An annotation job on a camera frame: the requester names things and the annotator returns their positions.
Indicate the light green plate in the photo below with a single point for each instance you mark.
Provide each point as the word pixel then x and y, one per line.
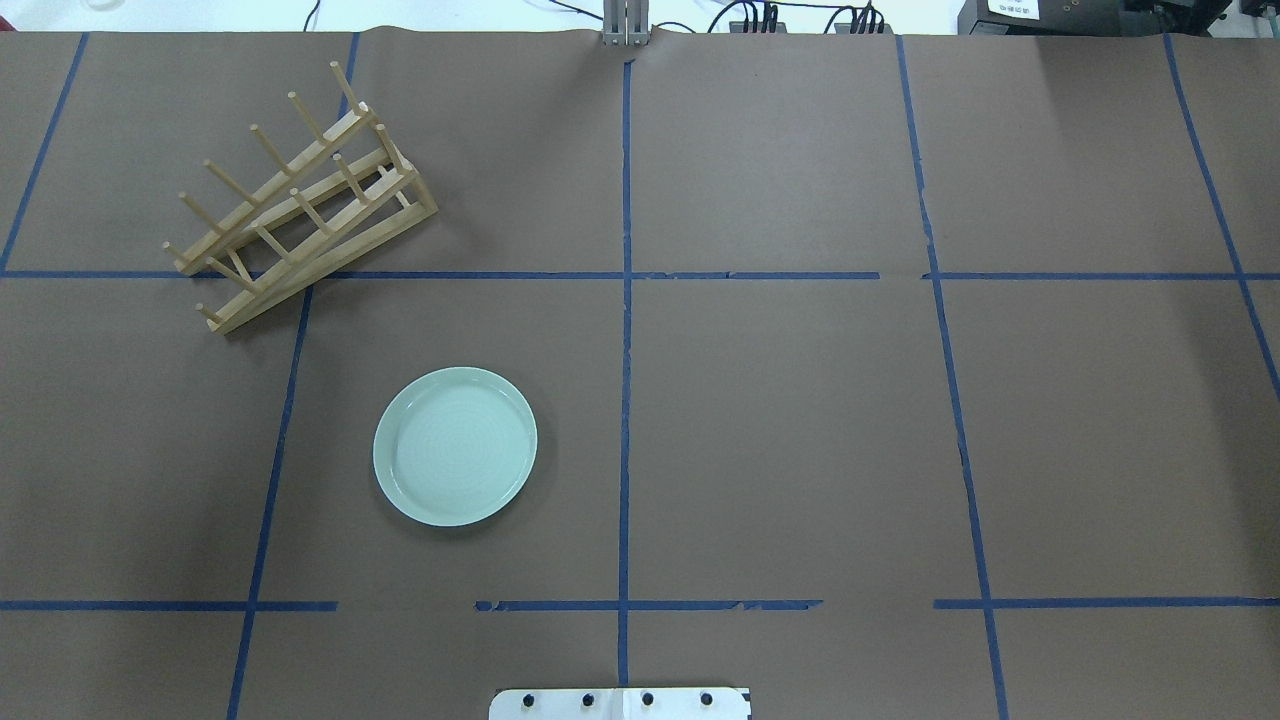
pixel 455 447

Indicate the wooden dish rack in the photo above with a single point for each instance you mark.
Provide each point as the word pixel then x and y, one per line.
pixel 349 191

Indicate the black computer box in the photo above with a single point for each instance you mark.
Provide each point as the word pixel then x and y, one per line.
pixel 1063 18

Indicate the aluminium frame post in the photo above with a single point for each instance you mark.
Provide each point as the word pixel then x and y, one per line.
pixel 626 23

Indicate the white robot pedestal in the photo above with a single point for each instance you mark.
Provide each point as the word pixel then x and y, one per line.
pixel 622 703

